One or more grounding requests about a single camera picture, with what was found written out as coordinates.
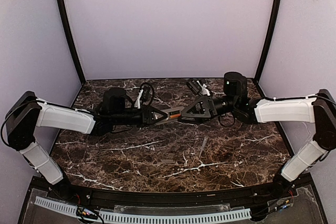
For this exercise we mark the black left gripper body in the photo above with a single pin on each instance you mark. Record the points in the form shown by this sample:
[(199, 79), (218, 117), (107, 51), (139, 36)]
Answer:
[(144, 115)]

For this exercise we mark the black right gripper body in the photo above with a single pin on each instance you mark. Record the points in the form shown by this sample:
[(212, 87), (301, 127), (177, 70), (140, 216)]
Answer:
[(210, 106)]

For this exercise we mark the white remote control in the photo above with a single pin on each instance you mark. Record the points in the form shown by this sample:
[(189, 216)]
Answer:
[(173, 114)]

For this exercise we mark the clear handled screwdriver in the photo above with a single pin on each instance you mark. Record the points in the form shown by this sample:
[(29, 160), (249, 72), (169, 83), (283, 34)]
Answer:
[(203, 145)]

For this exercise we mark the grey battery cover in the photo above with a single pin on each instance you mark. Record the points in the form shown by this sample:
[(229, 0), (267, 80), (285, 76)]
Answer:
[(168, 161)]

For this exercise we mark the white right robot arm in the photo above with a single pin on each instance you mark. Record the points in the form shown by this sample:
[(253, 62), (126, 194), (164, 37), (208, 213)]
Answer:
[(318, 109)]

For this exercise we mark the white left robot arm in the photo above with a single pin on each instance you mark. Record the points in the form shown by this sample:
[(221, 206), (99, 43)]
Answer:
[(30, 112)]

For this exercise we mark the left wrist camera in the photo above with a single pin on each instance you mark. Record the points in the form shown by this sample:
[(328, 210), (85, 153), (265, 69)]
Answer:
[(145, 96)]

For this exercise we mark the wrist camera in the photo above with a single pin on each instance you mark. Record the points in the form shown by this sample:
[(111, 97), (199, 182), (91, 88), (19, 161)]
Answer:
[(198, 87), (145, 96)]

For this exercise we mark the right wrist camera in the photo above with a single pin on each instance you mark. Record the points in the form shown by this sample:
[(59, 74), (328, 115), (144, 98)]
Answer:
[(198, 87)]

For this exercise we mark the right black frame post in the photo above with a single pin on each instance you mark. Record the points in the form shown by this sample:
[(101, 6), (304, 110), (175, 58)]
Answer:
[(268, 39)]

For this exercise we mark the black frame post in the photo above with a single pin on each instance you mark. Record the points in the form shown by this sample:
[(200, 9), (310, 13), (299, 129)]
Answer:
[(70, 40), (268, 39)]

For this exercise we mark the black front rail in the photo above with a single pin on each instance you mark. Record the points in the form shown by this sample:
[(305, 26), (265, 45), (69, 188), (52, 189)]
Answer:
[(253, 196)]

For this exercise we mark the right white cable duct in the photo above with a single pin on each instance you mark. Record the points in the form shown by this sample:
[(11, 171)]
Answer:
[(220, 217)]

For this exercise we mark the white cable duct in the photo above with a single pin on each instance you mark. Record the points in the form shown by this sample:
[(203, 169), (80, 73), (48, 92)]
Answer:
[(56, 206), (220, 217)]

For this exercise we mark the left white cable duct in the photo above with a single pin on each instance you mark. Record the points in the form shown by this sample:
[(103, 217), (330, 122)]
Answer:
[(56, 206)]

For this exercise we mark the left black frame post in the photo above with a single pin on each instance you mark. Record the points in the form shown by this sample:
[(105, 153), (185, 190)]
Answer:
[(70, 40)]

